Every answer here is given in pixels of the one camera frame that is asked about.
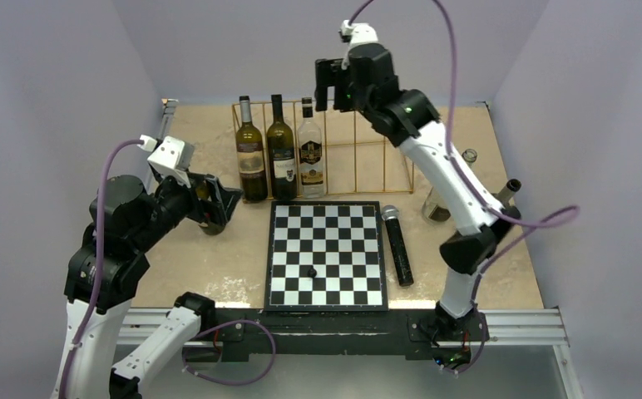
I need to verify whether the gold wire wine rack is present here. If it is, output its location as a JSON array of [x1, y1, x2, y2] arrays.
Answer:
[[231, 94, 417, 198]]

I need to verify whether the black handheld microphone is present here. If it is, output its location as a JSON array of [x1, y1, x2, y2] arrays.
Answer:
[[381, 204, 414, 288]]

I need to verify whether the dark green wine bottle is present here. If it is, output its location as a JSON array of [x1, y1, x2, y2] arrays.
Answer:
[[266, 94, 298, 201]]

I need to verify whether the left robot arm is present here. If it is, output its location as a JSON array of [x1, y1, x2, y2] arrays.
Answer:
[[52, 173, 243, 398]]

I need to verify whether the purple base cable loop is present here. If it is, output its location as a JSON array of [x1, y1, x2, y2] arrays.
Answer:
[[181, 318, 277, 387]]

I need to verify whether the clear square liquor bottle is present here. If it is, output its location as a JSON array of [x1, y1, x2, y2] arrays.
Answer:
[[297, 97, 325, 199]]

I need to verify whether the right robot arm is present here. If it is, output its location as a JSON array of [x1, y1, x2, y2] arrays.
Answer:
[[314, 43, 521, 339]]

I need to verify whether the dark bottle far right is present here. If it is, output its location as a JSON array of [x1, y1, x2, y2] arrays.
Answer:
[[494, 179, 522, 206]]

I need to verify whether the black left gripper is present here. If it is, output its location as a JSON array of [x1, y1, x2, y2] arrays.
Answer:
[[132, 165, 242, 250]]

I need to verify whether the green wine bottle far left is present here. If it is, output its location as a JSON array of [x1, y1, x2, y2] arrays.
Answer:
[[195, 182, 225, 236]]

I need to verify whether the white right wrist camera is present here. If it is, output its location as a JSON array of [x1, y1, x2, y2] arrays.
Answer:
[[339, 19, 378, 70]]

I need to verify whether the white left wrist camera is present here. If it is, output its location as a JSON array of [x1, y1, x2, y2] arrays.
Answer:
[[138, 135, 195, 189]]

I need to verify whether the black white chessboard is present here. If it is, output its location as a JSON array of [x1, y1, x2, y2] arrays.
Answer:
[[264, 200, 388, 313]]

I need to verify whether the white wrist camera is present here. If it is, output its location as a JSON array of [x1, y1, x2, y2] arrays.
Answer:
[[138, 135, 195, 189], [339, 19, 378, 70]]

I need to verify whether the green Primitivo wine bottle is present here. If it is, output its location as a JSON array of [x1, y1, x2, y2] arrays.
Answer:
[[235, 96, 268, 202]]

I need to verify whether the clear glass bottle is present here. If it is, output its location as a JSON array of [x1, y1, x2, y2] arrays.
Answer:
[[422, 149, 478, 223]]

